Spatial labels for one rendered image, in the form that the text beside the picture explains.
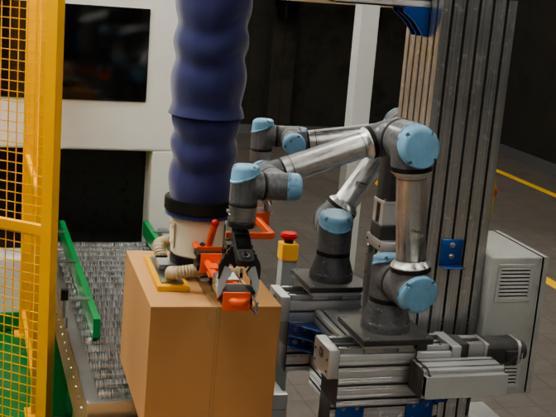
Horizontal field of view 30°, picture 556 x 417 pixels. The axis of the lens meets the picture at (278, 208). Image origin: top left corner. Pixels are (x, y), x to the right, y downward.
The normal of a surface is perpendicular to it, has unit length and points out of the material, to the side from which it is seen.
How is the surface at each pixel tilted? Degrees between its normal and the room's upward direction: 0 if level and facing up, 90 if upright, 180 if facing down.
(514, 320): 90
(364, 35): 90
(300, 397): 0
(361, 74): 90
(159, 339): 90
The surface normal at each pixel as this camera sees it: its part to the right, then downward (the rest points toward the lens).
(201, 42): -0.11, -0.06
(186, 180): -0.32, -0.10
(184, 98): -0.56, 0.32
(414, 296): 0.32, 0.36
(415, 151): 0.31, 0.11
